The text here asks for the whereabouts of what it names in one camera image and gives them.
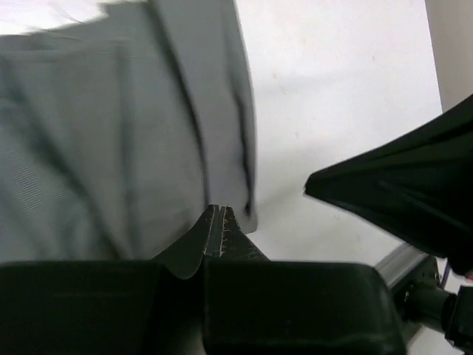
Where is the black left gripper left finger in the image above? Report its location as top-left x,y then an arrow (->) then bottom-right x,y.
147,205 -> 215,354

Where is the grey pleated skirt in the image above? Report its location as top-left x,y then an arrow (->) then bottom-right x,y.
1,1 -> 257,262

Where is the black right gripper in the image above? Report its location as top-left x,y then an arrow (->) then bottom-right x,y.
305,97 -> 472,276

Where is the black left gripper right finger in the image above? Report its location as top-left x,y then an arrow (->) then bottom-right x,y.
203,207 -> 281,354

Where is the aluminium table frame rail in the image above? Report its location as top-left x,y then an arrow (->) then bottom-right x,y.
374,243 -> 428,288

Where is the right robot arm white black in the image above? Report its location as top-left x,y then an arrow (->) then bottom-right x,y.
290,98 -> 472,354

